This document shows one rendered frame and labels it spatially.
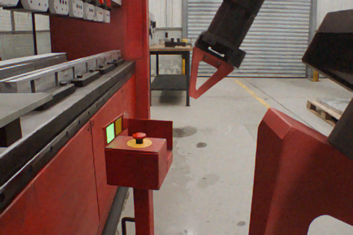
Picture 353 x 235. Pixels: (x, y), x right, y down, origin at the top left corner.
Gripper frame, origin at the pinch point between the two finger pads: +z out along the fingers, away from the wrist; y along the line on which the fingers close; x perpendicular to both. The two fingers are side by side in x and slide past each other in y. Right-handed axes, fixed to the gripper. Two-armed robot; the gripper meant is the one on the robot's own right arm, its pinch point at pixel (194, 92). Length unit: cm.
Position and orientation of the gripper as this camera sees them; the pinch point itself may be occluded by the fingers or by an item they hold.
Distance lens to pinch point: 46.2
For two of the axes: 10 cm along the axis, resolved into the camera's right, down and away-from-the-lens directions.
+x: 8.9, 4.4, 0.9
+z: -4.5, 8.7, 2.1
